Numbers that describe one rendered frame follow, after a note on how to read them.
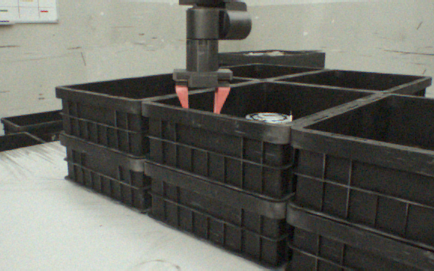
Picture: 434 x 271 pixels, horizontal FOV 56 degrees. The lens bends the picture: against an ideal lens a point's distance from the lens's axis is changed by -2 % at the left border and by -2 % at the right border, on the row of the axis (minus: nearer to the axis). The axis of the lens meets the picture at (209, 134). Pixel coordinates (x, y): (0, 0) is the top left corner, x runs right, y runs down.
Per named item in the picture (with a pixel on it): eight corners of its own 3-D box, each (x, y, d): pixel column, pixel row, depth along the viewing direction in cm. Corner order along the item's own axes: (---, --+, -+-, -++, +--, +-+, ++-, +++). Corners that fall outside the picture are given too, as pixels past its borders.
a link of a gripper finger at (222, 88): (187, 121, 78) (187, 71, 76) (224, 120, 79) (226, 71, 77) (188, 129, 72) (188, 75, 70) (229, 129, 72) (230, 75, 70)
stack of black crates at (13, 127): (29, 212, 208) (18, 127, 197) (9, 196, 229) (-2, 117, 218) (98, 192, 234) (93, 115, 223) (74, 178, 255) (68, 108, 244)
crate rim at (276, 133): (284, 145, 54) (285, 127, 53) (137, 114, 73) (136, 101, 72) (385, 104, 83) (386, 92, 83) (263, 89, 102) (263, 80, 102)
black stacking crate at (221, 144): (280, 211, 57) (284, 132, 54) (141, 165, 75) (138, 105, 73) (379, 149, 86) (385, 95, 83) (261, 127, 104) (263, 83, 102)
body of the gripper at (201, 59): (173, 78, 76) (173, 38, 74) (228, 78, 77) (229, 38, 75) (172, 83, 70) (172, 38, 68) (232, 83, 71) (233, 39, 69)
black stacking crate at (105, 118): (139, 165, 76) (136, 105, 73) (57, 138, 94) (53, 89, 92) (261, 127, 105) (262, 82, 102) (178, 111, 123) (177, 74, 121)
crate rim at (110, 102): (137, 114, 73) (136, 101, 72) (52, 97, 92) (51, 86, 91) (263, 89, 102) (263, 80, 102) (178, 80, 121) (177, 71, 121)
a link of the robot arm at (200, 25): (178, 3, 70) (201, 2, 66) (208, 5, 75) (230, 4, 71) (179, 44, 72) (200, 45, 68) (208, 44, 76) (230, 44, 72)
